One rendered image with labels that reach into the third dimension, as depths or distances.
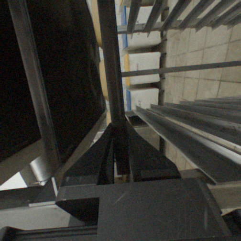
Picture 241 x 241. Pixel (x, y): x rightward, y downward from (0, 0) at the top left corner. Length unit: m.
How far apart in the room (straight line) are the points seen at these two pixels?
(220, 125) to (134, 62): 2.17
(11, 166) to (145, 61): 2.35
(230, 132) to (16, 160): 0.36
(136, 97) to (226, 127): 2.21
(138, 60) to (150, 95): 0.69
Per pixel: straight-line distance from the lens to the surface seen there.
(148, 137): 2.54
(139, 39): 2.45
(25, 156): 0.25
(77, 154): 0.19
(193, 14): 0.79
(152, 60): 2.47
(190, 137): 0.23
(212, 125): 0.33
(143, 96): 2.48
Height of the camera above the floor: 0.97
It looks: 1 degrees down
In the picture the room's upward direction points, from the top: 96 degrees counter-clockwise
